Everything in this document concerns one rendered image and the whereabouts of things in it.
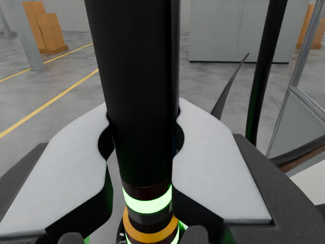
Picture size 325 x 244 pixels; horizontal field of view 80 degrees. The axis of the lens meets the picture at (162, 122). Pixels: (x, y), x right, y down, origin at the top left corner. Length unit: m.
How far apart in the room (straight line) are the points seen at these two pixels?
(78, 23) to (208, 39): 10.18
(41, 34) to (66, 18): 6.41
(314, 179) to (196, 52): 5.29
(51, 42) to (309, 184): 8.16
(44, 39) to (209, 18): 5.60
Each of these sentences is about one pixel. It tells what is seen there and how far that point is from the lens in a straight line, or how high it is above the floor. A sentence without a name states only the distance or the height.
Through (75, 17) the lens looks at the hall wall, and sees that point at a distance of 14.39.
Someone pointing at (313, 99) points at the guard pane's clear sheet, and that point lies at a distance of 1.39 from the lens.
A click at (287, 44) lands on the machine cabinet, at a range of 5.98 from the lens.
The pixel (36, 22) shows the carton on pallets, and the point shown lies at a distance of 8.41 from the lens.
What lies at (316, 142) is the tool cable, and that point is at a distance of 0.31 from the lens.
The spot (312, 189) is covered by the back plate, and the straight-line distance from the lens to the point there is 0.52.
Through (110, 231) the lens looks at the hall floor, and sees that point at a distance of 1.80.
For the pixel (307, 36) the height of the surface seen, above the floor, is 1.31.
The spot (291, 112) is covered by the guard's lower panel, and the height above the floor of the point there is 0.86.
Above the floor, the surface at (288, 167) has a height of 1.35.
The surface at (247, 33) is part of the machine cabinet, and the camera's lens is 5.68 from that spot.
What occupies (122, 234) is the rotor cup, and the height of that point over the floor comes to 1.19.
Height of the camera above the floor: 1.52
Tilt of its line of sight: 32 degrees down
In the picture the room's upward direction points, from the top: 2 degrees counter-clockwise
